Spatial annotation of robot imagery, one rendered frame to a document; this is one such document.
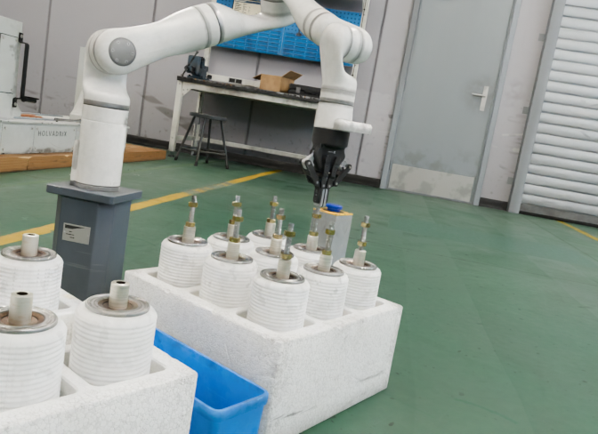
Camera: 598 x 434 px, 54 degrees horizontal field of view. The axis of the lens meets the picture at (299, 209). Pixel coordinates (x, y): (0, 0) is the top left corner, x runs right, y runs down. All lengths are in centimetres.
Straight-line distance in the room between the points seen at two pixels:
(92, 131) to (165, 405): 68
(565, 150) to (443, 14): 177
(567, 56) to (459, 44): 100
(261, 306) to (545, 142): 538
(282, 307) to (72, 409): 39
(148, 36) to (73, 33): 585
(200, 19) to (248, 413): 83
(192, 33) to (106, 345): 78
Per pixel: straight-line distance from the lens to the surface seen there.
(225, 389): 94
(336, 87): 117
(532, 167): 616
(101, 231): 127
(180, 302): 104
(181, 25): 131
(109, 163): 127
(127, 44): 125
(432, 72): 612
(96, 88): 128
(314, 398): 104
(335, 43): 116
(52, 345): 67
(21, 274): 91
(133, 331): 72
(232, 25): 136
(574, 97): 626
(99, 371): 73
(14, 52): 365
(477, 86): 615
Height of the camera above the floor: 50
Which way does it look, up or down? 8 degrees down
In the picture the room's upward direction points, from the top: 10 degrees clockwise
